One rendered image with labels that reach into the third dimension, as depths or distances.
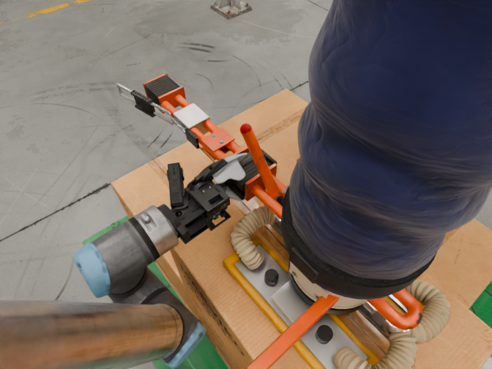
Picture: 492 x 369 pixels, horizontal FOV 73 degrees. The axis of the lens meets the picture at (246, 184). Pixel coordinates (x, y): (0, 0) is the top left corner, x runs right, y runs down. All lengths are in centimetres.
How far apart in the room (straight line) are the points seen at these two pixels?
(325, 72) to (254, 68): 268
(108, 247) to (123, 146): 184
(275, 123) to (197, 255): 99
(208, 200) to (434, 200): 41
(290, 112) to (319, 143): 135
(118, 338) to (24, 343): 14
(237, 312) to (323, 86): 52
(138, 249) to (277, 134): 109
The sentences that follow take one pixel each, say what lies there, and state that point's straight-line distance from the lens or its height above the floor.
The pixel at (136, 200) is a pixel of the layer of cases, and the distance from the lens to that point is 139.
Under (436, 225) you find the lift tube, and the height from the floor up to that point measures 135.
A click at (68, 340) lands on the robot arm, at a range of 38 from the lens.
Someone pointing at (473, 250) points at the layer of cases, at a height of 54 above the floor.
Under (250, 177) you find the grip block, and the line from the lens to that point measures 69.
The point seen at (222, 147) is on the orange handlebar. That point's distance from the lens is 78.
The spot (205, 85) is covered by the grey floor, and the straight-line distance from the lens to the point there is 279.
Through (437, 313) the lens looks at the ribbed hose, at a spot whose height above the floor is 104.
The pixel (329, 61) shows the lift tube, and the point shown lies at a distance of 29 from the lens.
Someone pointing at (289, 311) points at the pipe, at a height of 100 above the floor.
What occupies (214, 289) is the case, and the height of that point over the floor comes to 94.
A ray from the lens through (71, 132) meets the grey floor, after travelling 265.
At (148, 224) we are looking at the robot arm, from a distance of 62.
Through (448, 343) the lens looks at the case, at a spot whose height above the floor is 94.
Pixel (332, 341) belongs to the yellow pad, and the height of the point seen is 97.
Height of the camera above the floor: 163
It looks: 52 degrees down
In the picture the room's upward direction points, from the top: straight up
